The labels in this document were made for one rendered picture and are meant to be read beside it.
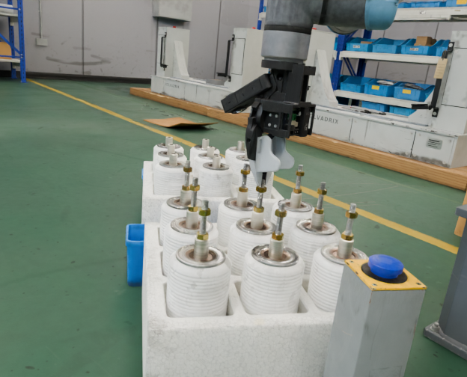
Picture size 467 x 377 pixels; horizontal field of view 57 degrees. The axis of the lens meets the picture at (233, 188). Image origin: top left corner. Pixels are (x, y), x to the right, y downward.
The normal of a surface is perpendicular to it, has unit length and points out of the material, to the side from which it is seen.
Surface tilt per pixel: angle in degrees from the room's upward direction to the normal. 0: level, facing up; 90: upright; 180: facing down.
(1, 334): 0
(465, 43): 90
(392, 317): 90
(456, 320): 90
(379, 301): 90
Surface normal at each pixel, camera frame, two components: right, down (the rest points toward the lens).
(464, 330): -0.79, 0.11
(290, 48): 0.09, 0.30
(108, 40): 0.61, 0.29
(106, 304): 0.10, -0.95
